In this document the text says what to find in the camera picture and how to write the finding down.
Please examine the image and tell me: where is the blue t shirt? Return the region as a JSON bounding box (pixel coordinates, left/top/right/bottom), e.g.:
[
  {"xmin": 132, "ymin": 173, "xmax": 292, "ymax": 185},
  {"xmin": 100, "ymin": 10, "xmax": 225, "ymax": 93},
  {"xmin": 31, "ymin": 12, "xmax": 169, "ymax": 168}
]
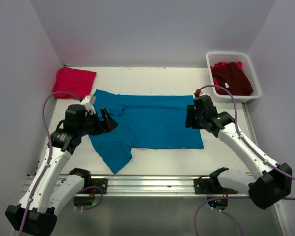
[{"xmin": 90, "ymin": 90, "xmax": 204, "ymax": 174}]

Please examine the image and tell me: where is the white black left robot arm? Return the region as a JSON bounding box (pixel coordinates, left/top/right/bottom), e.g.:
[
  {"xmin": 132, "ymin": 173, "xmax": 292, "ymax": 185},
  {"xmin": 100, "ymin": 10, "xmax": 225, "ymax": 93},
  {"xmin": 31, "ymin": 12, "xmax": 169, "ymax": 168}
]
[{"xmin": 5, "ymin": 104, "xmax": 118, "ymax": 236}]

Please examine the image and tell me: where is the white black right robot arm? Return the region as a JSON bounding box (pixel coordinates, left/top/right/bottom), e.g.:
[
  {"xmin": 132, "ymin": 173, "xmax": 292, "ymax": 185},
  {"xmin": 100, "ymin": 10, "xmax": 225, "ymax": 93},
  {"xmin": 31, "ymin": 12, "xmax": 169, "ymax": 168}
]
[{"xmin": 185, "ymin": 93, "xmax": 292, "ymax": 209}]

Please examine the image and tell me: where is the folded pink t shirt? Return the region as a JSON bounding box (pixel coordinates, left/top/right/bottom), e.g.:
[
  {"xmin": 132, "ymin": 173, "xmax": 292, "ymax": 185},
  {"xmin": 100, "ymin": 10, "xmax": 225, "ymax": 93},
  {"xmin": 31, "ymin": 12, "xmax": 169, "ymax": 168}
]
[{"xmin": 52, "ymin": 67, "xmax": 97, "ymax": 100}]

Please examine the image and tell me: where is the dark red t shirt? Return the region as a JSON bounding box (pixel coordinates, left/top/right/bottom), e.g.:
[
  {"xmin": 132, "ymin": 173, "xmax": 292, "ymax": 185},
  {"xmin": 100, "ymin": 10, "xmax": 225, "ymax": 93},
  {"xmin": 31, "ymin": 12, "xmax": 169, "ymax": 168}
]
[{"xmin": 210, "ymin": 61, "xmax": 253, "ymax": 96}]

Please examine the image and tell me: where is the white plastic laundry basket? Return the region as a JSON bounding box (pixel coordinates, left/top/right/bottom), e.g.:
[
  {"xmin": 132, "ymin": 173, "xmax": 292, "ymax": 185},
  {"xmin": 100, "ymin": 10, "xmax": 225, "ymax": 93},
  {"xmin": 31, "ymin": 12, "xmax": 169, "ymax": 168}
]
[{"xmin": 206, "ymin": 51, "xmax": 262, "ymax": 103}]

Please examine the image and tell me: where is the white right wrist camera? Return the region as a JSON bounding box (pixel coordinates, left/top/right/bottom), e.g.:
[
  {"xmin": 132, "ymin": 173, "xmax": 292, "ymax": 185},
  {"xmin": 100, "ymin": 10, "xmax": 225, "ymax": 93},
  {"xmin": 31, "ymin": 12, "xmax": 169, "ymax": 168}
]
[{"xmin": 194, "ymin": 88, "xmax": 209, "ymax": 98}]

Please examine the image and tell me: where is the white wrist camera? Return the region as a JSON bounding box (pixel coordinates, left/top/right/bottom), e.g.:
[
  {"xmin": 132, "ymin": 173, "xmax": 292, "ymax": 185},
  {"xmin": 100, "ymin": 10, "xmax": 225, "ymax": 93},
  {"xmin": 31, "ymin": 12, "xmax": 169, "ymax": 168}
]
[
  {"xmin": 80, "ymin": 94, "xmax": 96, "ymax": 114},
  {"xmin": 194, "ymin": 88, "xmax": 209, "ymax": 98}
]

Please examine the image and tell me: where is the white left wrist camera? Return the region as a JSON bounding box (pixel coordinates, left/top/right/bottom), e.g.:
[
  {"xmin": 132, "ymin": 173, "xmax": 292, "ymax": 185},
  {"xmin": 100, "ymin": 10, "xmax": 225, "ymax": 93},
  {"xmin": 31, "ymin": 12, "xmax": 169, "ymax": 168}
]
[{"xmin": 80, "ymin": 94, "xmax": 96, "ymax": 114}]

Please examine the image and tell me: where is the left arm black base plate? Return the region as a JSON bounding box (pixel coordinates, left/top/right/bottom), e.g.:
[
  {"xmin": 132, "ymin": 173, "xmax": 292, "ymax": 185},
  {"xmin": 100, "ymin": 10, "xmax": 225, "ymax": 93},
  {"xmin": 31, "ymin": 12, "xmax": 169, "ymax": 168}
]
[{"xmin": 88, "ymin": 178, "xmax": 108, "ymax": 195}]

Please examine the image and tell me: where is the aluminium front rail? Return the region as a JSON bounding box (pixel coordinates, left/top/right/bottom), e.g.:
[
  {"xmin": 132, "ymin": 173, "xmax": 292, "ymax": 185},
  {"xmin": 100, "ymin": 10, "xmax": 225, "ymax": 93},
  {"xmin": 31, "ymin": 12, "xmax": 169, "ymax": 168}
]
[{"xmin": 21, "ymin": 175, "xmax": 251, "ymax": 197}]

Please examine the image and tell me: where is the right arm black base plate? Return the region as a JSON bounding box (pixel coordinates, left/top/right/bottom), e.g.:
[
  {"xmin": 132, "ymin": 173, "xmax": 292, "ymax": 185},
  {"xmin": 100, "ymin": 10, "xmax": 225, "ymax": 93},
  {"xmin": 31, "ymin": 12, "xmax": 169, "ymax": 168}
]
[{"xmin": 193, "ymin": 176, "xmax": 238, "ymax": 195}]

